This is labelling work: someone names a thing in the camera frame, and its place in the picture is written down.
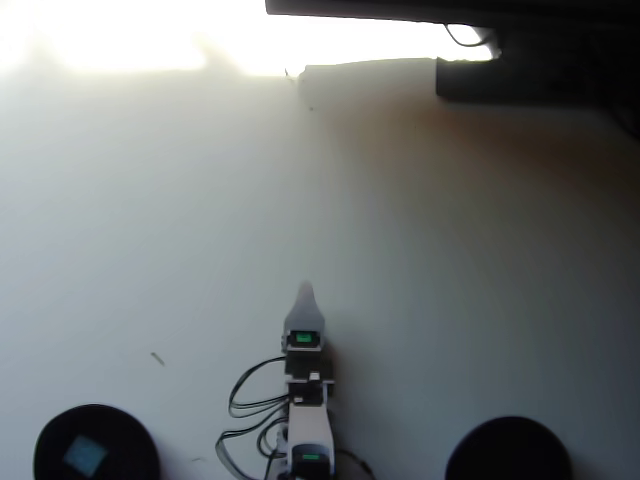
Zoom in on black looped motor cable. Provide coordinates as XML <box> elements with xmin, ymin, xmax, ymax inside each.
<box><xmin>228</xmin><ymin>355</ymin><xmax>292</xmax><ymax>419</ymax></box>

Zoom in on black base cable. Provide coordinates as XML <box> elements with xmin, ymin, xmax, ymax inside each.
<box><xmin>214</xmin><ymin>417</ymin><xmax>292</xmax><ymax>477</ymax></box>

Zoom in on black box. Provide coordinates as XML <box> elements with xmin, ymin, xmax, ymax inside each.
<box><xmin>434</xmin><ymin>24</ymin><xmax>640</xmax><ymax>105</ymax></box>

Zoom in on blue cube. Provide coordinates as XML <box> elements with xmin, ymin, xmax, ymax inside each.
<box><xmin>62</xmin><ymin>434</ymin><xmax>111</xmax><ymax>476</ymax></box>

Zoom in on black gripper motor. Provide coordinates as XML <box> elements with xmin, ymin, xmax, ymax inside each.
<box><xmin>281</xmin><ymin>281</ymin><xmax>329</xmax><ymax>355</ymax></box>

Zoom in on thin cable beside base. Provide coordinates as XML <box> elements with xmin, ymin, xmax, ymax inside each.
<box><xmin>333</xmin><ymin>448</ymin><xmax>375</xmax><ymax>480</ymax></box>

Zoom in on black round bowl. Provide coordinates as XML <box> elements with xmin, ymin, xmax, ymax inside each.
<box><xmin>33</xmin><ymin>403</ymin><xmax>162</xmax><ymax>480</ymax></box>
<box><xmin>444</xmin><ymin>415</ymin><xmax>574</xmax><ymax>480</ymax></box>

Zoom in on thin black cable loop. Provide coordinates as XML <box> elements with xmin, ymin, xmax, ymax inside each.
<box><xmin>443</xmin><ymin>21</ymin><xmax>497</xmax><ymax>49</ymax></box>

